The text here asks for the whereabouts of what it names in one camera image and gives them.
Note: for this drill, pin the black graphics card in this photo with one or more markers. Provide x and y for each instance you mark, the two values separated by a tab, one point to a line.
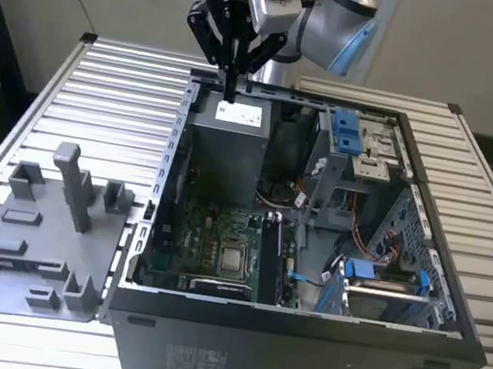
221	288

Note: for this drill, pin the black table corner cap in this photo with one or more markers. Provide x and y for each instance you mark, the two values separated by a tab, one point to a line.
89	37
455	109

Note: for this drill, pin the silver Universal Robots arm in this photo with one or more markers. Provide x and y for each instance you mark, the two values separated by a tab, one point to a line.
336	21

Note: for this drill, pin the black open PC case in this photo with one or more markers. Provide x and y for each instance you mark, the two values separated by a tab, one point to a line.
294	363

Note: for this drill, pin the blue drive bay latch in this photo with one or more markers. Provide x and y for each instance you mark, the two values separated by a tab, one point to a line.
347	134

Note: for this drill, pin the grey metal drive cage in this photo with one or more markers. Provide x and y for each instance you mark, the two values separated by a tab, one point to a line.
370	166

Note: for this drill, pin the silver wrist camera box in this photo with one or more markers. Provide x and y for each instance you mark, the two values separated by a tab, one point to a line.
275	8

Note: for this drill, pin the grey plastic parts rack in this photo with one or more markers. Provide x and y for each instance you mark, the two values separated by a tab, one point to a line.
54	258

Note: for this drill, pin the grey power supply unit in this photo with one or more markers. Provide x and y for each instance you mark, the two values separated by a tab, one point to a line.
222	162

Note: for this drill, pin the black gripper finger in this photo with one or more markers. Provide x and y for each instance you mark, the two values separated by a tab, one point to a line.
207	30
266	50

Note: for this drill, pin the green motherboard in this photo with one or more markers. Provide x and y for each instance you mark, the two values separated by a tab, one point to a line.
202	233

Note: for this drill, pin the hard disk in blue carrier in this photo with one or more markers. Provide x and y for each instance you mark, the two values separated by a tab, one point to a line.
377	301

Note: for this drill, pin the silver CPU in socket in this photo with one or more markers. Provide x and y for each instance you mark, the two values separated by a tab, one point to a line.
231	261

